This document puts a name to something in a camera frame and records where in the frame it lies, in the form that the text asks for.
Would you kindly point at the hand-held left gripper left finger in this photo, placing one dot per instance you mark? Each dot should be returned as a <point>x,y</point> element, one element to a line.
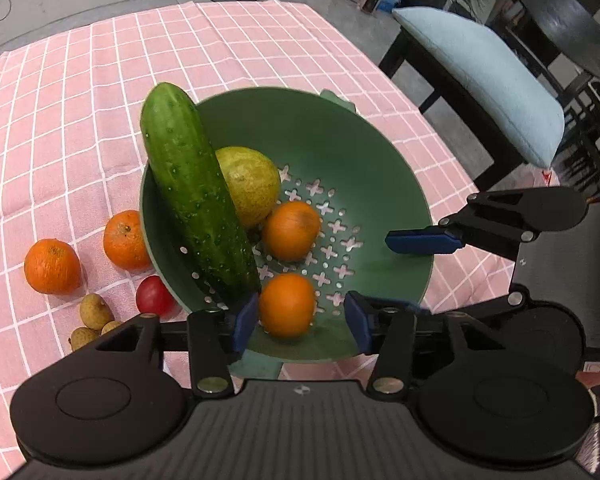
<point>244,324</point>

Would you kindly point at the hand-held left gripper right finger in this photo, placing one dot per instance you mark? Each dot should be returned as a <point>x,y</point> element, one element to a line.
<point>358,322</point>

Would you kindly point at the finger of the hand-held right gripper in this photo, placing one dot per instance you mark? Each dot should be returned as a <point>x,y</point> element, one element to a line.
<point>547,331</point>
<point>420,241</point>

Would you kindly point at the orange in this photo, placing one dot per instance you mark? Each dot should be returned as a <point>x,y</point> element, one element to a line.
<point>291,231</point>
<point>126,240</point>
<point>286,306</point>
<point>52,266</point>

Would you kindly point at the green plastic colander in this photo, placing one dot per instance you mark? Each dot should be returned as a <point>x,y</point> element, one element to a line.
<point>345,160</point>

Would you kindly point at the red cherry tomato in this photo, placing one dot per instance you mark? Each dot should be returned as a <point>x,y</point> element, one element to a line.
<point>152,296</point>

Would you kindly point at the brown longan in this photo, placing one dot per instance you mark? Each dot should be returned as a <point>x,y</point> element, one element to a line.
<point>96,311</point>
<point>83,338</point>
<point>111,327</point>

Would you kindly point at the yellow-green pear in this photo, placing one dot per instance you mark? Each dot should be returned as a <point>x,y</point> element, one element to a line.
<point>254,180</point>

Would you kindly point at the green cucumber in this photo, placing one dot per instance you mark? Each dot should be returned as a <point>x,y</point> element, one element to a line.
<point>195,185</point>

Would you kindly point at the black wooden chair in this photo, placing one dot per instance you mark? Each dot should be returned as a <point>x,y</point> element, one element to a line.
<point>447,87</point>

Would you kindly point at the light blue seat cushion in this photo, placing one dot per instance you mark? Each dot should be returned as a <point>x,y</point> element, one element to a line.
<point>485,80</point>

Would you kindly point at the black round table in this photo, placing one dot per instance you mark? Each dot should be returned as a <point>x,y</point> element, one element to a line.
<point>565,15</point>

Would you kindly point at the pink checked tablecloth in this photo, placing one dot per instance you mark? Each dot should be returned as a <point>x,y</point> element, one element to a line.
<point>80,90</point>

